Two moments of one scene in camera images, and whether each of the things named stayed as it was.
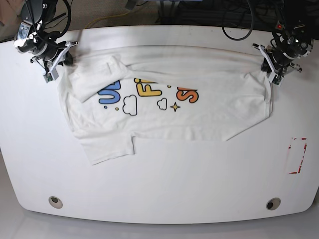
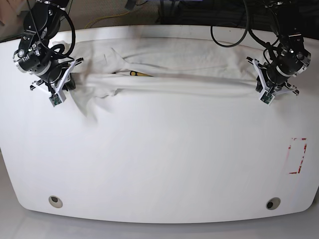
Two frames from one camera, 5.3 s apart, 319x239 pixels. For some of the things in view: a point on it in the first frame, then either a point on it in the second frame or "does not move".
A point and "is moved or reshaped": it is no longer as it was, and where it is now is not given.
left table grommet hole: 55,202 does not move
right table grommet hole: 273,203 does not move
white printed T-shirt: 114,95 is moved or reshaped
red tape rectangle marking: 301,161 does not move
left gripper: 51,60 -> 59,85
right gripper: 276,76 -> 274,89
